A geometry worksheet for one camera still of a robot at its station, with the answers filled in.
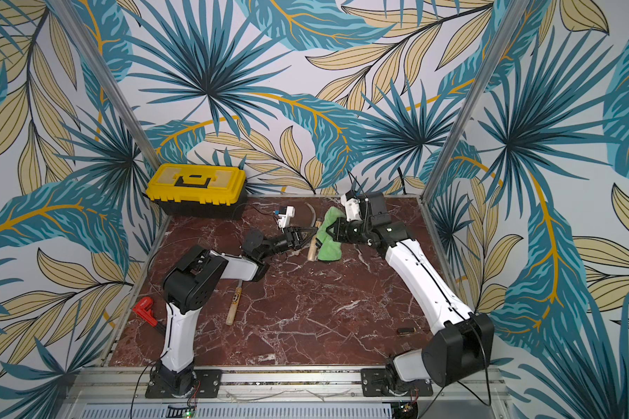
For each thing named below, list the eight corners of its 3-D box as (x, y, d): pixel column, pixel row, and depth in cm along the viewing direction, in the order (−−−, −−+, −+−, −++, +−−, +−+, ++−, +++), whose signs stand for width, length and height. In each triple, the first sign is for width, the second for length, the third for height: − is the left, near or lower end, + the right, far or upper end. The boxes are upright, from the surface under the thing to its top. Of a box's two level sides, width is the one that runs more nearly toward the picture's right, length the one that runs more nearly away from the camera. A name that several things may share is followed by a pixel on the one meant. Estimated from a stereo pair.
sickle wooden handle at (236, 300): (227, 325, 86) (225, 322, 84) (240, 282, 95) (238, 279, 94) (232, 325, 86) (230, 323, 84) (244, 282, 95) (243, 279, 93)
